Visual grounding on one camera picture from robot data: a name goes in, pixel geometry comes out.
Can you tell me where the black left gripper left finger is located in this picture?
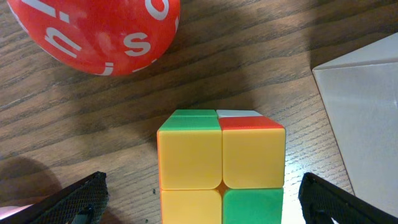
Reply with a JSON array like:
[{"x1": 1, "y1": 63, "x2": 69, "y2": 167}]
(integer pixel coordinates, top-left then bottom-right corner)
[{"x1": 1, "y1": 172, "x2": 109, "y2": 224}]

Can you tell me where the white pink duck toy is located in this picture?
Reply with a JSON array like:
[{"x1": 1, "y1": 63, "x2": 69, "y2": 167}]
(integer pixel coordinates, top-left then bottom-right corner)
[{"x1": 0, "y1": 205, "x2": 32, "y2": 220}]

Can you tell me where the white cardboard box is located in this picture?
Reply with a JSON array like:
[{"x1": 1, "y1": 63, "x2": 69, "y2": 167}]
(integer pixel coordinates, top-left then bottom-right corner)
[{"x1": 312, "y1": 34, "x2": 397, "y2": 216}]

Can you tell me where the red lettered ball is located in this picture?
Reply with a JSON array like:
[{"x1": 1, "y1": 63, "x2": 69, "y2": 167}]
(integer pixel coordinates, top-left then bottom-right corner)
[{"x1": 7, "y1": 0, "x2": 180, "y2": 77}]

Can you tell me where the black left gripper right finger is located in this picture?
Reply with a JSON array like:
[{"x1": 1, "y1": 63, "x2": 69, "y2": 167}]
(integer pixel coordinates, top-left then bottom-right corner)
[{"x1": 298, "y1": 172, "x2": 397, "y2": 224}]

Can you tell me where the multicolour puzzle cube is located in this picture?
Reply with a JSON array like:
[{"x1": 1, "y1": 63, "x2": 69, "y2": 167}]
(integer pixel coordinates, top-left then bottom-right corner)
[{"x1": 157, "y1": 110, "x2": 286, "y2": 224}]

